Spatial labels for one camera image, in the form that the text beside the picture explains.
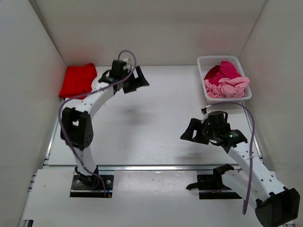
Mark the dark red t shirt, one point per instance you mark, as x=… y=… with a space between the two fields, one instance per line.
x=212 y=72

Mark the light pink t shirt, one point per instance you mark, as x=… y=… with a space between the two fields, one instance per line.
x=228 y=88

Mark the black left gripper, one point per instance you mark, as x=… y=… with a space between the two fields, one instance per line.
x=138 y=82

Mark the magenta t shirt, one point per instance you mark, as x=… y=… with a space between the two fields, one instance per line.
x=227 y=71

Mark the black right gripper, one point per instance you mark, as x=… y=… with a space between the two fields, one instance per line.
x=195 y=126

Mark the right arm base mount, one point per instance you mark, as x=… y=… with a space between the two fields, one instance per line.
x=210 y=188

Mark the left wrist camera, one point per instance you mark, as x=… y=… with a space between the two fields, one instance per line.
x=120 y=68

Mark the white plastic laundry basket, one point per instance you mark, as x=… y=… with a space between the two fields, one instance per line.
x=205 y=63

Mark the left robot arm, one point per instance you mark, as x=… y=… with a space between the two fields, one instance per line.
x=76 y=122

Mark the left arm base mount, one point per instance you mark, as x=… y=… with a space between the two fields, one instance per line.
x=80 y=189

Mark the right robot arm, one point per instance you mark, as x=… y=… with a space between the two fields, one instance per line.
x=274 y=204

